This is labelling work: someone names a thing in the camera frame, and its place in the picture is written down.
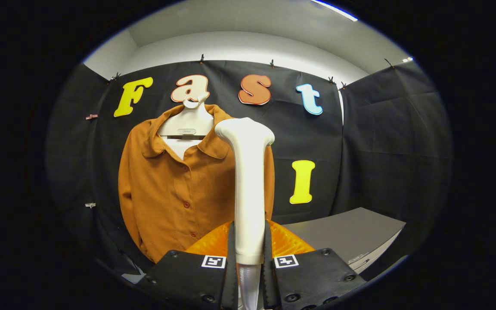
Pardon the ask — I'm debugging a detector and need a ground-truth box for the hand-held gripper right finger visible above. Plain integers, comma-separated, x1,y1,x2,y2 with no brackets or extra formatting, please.
263,219,367,310

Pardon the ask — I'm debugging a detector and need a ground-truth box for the black backdrop cloth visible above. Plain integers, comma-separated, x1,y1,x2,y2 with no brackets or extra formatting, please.
46,59,453,282

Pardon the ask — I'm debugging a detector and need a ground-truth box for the white garment steamer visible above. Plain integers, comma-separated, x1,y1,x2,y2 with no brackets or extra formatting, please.
214,117,276,310

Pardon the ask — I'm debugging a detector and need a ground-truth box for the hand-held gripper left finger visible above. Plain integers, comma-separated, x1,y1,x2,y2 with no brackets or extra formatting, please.
136,220,239,310

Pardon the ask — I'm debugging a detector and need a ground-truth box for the orange button shirt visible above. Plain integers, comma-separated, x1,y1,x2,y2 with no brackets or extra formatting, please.
118,103,275,264

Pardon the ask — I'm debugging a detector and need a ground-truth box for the white mannequin torso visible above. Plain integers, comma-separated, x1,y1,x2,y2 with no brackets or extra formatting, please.
158,96,215,161

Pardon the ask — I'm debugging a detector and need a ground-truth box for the grey cabinet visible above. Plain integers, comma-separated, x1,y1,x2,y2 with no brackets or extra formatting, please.
282,207,406,275

